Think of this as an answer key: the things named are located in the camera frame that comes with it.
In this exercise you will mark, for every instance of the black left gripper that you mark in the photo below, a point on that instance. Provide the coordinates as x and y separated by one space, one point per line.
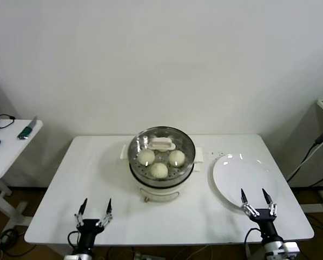
88 230

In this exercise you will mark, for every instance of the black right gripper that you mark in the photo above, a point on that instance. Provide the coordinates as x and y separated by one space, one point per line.
266 223

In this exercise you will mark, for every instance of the white steamed baozi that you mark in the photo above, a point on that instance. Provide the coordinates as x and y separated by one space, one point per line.
146 157
159 170
176 158

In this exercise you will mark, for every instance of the glass pot lid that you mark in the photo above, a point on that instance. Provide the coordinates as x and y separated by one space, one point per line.
162 145

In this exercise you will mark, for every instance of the perforated stainless steel steamer basket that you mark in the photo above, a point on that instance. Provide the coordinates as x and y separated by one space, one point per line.
188 170

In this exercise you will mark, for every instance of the white round plate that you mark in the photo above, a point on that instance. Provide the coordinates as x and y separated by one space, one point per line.
242 176

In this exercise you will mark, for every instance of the white floor power strip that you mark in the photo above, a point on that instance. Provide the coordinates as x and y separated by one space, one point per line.
143 256

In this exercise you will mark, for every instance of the white electric cooker base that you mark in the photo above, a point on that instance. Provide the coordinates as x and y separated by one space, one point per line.
161 194

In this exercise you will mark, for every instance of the white side table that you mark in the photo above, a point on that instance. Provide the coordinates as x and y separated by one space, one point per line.
12 151

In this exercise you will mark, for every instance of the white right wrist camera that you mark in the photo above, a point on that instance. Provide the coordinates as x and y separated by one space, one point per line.
291 247

